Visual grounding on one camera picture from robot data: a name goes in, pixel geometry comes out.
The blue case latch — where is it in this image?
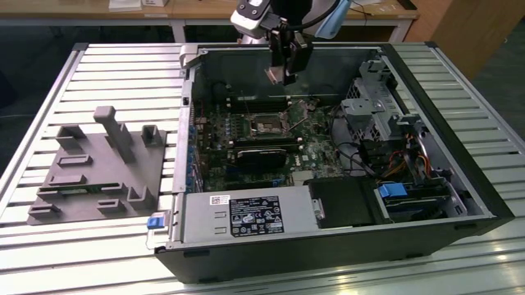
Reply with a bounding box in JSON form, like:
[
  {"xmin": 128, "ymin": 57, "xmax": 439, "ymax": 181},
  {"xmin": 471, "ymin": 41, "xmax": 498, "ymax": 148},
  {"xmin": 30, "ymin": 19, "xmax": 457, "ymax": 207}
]
[{"xmin": 145, "ymin": 211, "xmax": 171, "ymax": 230}]

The CPU socket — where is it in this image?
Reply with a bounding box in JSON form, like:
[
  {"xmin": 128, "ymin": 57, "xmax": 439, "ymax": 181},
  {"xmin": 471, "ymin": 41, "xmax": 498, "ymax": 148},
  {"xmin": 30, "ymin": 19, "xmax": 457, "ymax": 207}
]
[{"xmin": 248, "ymin": 112, "xmax": 292, "ymax": 138}]

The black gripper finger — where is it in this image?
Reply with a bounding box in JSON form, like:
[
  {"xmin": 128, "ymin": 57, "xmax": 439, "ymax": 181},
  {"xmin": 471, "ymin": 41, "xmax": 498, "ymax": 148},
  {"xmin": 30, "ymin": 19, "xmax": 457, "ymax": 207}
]
[
  {"xmin": 270, "ymin": 29, "xmax": 288, "ymax": 74},
  {"xmin": 282, "ymin": 32, "xmax": 315, "ymax": 86}
]

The blue disk carrier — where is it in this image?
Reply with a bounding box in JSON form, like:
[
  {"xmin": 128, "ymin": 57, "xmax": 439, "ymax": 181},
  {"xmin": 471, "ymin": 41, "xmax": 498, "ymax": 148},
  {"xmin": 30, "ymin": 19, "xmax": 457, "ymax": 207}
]
[{"xmin": 379, "ymin": 183, "xmax": 407, "ymax": 199}]

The thin wire locking lever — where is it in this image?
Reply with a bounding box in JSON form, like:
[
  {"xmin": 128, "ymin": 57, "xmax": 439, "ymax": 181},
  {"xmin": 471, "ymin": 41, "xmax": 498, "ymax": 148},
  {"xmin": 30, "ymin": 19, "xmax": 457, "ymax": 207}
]
[{"xmin": 242, "ymin": 90, "xmax": 254, "ymax": 120}]

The green motherboard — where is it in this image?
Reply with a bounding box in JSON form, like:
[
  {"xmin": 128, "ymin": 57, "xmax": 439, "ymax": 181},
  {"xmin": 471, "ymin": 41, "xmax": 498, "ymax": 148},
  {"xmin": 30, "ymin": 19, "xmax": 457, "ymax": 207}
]
[{"xmin": 189, "ymin": 98, "xmax": 350, "ymax": 193}]

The grey parts rack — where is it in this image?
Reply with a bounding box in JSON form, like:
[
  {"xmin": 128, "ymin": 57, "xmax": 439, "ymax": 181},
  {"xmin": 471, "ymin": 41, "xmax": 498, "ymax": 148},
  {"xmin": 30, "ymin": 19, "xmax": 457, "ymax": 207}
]
[{"xmin": 24, "ymin": 106, "xmax": 169, "ymax": 227}]

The black RAM slot bank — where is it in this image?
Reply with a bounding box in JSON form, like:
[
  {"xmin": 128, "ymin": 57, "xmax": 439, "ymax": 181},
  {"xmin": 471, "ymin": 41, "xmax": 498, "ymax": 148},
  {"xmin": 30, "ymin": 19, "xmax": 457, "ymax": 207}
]
[{"xmin": 224, "ymin": 92, "xmax": 288, "ymax": 113}]

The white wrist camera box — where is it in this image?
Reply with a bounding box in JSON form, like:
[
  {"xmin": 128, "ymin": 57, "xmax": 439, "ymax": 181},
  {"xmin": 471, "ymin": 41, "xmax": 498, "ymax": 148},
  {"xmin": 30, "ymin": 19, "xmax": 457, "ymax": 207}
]
[{"xmin": 229, "ymin": 0, "xmax": 283, "ymax": 39}]

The grey metal drive cage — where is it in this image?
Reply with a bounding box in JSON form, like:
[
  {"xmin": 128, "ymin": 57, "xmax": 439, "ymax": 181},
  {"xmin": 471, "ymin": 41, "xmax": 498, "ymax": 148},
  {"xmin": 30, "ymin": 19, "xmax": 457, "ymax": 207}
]
[{"xmin": 339, "ymin": 60, "xmax": 423, "ymax": 142}]

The black looped wire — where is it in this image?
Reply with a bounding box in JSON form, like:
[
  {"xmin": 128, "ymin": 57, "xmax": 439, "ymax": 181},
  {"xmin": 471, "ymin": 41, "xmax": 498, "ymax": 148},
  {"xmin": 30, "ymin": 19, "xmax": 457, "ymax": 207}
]
[{"xmin": 335, "ymin": 143, "xmax": 378, "ymax": 178}]

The wooden cabinet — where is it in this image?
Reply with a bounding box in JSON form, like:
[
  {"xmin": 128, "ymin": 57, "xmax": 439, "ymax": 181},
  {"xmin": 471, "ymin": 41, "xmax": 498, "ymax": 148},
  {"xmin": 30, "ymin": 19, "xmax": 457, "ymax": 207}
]
[{"xmin": 403, "ymin": 0, "xmax": 525, "ymax": 79}]

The pale blue cable wrap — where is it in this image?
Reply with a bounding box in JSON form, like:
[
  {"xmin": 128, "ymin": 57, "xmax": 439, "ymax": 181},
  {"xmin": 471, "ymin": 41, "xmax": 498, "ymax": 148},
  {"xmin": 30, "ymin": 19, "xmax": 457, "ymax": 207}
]
[{"xmin": 315, "ymin": 0, "xmax": 350, "ymax": 38}]

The wooden desk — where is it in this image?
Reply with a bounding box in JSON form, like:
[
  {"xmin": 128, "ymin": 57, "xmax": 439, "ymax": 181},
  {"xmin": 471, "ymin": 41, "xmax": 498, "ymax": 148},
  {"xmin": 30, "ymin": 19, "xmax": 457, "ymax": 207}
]
[{"xmin": 0, "ymin": 0, "xmax": 419, "ymax": 44}]

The black open PC case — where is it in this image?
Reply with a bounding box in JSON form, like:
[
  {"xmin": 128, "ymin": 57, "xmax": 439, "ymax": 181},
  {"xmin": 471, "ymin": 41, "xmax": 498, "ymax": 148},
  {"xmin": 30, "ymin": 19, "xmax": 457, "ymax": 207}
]
[{"xmin": 153, "ymin": 41, "xmax": 515, "ymax": 285}]

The grey power supply unit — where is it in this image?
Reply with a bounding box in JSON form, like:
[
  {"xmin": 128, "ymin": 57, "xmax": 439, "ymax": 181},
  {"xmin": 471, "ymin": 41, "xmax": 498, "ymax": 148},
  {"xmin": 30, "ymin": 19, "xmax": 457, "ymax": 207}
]
[{"xmin": 179, "ymin": 186, "xmax": 320, "ymax": 243}]

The black RAM stick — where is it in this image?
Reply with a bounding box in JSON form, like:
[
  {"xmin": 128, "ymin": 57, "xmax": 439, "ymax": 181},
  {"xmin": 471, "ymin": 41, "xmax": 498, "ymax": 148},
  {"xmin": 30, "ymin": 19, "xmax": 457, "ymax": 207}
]
[
  {"xmin": 235, "ymin": 143, "xmax": 299, "ymax": 151},
  {"xmin": 232, "ymin": 137, "xmax": 296, "ymax": 145}
]

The small silver heat sink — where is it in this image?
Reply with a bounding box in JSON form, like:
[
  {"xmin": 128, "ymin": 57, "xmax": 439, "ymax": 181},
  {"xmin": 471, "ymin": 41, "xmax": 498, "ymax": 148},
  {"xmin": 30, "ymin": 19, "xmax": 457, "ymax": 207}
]
[{"xmin": 291, "ymin": 170, "xmax": 315, "ymax": 187}]

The orange yellow wire bundle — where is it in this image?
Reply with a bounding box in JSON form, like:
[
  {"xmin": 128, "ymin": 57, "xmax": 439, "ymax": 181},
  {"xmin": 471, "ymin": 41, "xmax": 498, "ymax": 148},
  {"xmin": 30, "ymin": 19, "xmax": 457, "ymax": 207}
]
[{"xmin": 384, "ymin": 150, "xmax": 435, "ymax": 179}]

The black drive bay cover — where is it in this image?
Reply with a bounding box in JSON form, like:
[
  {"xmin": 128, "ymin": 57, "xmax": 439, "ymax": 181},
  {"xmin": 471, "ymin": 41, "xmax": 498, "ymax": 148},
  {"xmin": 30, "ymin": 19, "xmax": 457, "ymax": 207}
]
[{"xmin": 304, "ymin": 177, "xmax": 388, "ymax": 230}]

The black graphics card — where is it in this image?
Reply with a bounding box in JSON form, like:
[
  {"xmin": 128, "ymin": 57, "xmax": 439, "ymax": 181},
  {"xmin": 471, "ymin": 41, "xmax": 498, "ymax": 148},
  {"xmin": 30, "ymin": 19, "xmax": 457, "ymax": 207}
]
[{"xmin": 235, "ymin": 148, "xmax": 288, "ymax": 173}]

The green RAM stick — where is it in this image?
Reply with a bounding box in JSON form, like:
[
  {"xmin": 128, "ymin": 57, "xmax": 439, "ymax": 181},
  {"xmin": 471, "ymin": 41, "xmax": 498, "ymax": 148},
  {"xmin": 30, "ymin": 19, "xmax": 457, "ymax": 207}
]
[{"xmin": 56, "ymin": 186, "xmax": 121, "ymax": 195}]

